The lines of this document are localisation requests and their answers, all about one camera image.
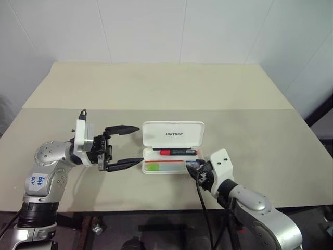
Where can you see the white plastic pencil case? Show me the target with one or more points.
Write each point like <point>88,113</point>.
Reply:
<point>161,142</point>

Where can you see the dark rounded shape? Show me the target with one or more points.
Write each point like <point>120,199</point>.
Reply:
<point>134,243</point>

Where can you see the small silver metal part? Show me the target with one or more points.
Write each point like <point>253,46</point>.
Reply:
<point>97,229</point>

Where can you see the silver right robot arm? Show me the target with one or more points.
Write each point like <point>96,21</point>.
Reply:
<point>260,216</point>

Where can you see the rusty brown table leg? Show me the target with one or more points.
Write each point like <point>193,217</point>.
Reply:
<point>84,231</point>

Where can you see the black marker with red caps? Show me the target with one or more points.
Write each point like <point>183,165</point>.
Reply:
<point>177,152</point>

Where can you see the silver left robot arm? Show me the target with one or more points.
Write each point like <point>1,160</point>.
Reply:
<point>49,153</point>

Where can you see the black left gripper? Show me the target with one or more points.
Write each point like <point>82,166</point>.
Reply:
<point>100,148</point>

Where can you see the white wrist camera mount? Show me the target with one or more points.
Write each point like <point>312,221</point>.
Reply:
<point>80,135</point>
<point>221,161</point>

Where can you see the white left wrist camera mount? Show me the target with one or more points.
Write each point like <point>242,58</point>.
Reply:
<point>80,135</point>

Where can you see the white label with blue handwriting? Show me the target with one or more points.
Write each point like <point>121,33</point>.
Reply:
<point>39,183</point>

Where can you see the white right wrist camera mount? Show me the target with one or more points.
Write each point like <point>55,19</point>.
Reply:
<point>221,161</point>

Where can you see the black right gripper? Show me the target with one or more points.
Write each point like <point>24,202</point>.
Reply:
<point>206,173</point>

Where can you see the black frame beside table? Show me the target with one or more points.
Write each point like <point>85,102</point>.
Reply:
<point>322,112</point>

